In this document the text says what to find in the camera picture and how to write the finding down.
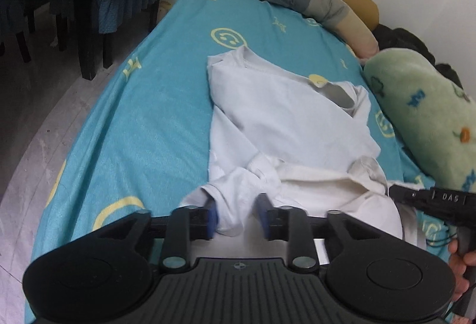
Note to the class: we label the teal patterned bed sheet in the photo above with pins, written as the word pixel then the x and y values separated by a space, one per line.
pixel 145 146

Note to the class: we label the right hand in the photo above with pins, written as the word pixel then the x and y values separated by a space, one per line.
pixel 459 266

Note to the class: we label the green fleece blanket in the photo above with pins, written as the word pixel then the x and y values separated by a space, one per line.
pixel 434 117

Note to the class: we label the white t-shirt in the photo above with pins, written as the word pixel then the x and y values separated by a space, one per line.
pixel 304 144

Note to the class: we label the black clothing pile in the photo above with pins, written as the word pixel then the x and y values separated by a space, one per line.
pixel 402 38

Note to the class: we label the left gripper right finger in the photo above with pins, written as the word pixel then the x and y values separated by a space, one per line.
pixel 295 227

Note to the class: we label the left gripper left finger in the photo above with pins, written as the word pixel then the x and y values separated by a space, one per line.
pixel 185 225

